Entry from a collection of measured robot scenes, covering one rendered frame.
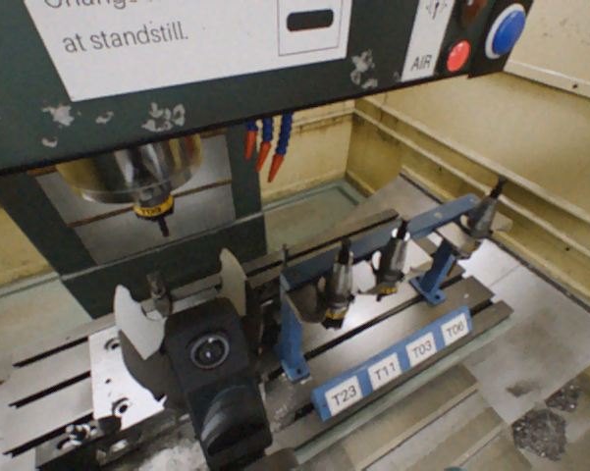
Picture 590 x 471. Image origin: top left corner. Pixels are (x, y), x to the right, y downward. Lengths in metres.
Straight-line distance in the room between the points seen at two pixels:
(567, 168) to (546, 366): 0.55
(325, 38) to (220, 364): 0.20
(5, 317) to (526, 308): 1.84
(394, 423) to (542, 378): 0.45
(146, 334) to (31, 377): 0.70
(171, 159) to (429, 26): 0.25
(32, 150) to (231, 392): 0.17
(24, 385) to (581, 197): 1.46
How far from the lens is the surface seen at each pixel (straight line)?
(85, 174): 0.37
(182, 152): 0.36
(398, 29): 0.26
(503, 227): 0.75
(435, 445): 0.98
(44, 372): 0.97
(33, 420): 0.93
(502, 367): 1.16
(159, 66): 0.19
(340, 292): 0.49
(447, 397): 1.03
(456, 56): 0.30
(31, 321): 1.56
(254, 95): 0.21
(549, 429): 1.23
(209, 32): 0.19
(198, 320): 0.19
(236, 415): 0.23
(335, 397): 0.73
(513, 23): 0.33
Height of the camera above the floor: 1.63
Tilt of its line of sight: 45 degrees down
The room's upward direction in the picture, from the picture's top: straight up
